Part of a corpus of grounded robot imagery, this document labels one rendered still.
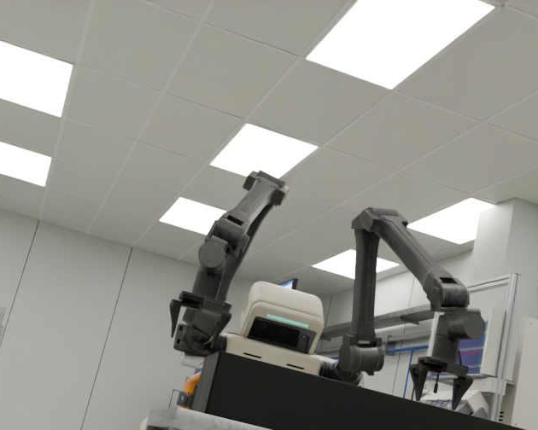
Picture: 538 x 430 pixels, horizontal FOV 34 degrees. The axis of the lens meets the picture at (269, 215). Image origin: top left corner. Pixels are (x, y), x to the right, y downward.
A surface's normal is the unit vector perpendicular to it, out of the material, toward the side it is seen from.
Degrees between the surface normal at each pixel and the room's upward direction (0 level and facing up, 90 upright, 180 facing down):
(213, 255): 91
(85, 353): 90
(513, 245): 90
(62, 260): 90
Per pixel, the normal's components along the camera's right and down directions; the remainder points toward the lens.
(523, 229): 0.29, -0.20
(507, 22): -0.22, 0.94
